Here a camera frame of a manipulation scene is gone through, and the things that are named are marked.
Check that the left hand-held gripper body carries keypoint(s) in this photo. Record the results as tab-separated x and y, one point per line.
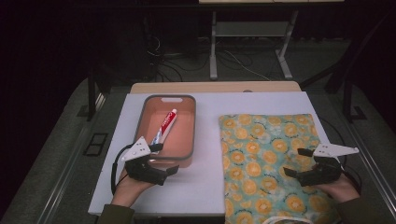
141	169

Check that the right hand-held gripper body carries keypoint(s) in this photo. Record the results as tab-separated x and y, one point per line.
323	172

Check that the red and white toothpaste tube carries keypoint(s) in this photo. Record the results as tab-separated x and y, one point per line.
166	124

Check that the orange plastic basin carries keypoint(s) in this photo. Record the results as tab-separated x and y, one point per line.
183	137

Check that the orange-print cloth bag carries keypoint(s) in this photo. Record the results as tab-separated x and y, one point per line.
258	155

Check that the person's right hand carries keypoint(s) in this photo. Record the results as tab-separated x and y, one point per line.
341	188

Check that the person's left hand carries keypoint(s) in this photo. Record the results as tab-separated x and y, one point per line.
129	189

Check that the white board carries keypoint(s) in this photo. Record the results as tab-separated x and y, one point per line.
205	183

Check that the wooden table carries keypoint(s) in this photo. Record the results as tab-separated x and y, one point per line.
214	87

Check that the black slanted stand bar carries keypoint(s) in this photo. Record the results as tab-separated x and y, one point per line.
342	59

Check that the aluminium floor rail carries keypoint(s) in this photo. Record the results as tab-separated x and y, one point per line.
65	174
373	168

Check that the black floor socket frame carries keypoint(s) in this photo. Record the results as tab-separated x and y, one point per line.
90	150

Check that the black upright post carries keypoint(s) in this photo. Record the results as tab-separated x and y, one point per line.
348	99
91	96

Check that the grey metal desk frame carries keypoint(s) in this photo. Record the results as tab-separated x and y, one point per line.
249	29

